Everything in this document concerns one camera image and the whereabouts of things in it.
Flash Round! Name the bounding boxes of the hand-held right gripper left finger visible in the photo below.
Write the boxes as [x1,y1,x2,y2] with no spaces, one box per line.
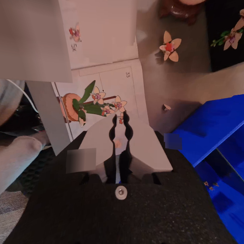
[79,114,117,170]

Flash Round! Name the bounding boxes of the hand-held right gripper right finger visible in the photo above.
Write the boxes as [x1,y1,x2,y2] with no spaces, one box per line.
[120,111,173,180]

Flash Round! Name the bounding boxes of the small brown toy pieces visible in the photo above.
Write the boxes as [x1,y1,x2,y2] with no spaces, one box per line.
[204,181,219,191]

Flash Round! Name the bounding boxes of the blue plastic storage box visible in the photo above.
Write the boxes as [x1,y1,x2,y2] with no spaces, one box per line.
[171,94,244,244]

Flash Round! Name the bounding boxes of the person's pale clothing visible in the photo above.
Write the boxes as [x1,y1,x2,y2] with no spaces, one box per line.
[0,79,50,194]

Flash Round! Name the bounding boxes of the white instruction booklet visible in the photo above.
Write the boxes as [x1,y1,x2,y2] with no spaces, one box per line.
[51,0,149,156]

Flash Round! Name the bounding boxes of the toy flower with red centre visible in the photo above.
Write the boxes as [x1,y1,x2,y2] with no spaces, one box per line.
[159,30,182,62]

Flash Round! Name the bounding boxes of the black mat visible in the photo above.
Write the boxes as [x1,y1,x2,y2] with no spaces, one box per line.
[204,0,244,72]

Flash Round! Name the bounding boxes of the brown round object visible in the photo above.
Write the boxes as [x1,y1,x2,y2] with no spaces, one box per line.
[159,0,207,26]

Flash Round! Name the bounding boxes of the toy flower branch green stem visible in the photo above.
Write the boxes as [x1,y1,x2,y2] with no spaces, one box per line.
[210,9,244,51]

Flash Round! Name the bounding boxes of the thin white cable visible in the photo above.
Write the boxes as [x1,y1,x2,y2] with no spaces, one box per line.
[6,79,39,113]

